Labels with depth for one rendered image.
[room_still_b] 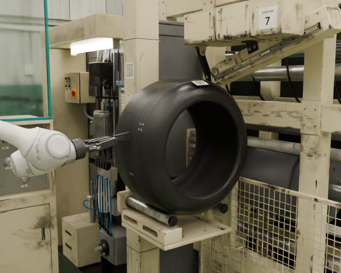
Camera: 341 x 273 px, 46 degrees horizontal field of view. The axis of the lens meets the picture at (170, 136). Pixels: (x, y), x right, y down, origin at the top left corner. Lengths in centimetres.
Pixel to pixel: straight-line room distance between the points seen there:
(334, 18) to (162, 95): 71
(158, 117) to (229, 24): 54
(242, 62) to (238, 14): 25
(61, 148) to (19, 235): 101
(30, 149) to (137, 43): 86
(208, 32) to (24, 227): 130
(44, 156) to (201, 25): 104
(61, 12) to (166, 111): 982
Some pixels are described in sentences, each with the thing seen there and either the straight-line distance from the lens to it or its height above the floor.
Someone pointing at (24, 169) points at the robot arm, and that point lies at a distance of 139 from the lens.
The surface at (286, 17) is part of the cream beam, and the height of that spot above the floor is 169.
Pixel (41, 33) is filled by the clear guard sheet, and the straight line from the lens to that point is 213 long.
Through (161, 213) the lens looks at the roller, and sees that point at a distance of 170.
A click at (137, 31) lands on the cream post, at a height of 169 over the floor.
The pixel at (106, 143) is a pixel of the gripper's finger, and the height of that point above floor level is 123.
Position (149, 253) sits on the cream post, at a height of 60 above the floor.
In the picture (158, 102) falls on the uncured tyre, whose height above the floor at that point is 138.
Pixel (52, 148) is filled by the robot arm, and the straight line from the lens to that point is 121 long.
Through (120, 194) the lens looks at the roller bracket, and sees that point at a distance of 190.
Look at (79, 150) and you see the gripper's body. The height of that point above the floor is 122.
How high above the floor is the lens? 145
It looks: 8 degrees down
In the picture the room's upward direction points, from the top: straight up
